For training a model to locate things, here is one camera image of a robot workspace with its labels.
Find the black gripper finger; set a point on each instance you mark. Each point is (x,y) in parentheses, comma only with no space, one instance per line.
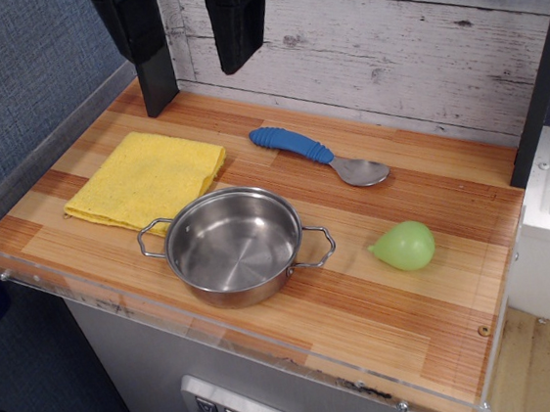
(238,27)
(134,25)

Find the stainless steel two-handled pan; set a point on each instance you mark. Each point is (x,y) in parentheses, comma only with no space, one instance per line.
(234,247)

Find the folded yellow cloth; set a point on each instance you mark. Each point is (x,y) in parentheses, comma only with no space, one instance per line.
(147,176)

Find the green plastic pear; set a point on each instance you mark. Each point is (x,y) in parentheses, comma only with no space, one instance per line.
(407,246)

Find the silver cabinet with button panel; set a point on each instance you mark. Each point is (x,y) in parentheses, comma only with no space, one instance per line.
(154,370)

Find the black left vertical post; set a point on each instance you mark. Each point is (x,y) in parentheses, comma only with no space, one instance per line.
(158,82)

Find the black vertical post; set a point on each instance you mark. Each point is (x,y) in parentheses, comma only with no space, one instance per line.
(158,82)
(534,121)

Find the blue-handled metal spoon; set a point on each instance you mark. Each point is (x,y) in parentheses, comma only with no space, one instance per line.
(354,172)

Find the clear acrylic guard rail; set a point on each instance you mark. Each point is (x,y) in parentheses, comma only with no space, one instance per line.
(424,340)

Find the black right vertical post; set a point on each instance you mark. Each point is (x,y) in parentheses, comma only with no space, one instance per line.
(534,121)

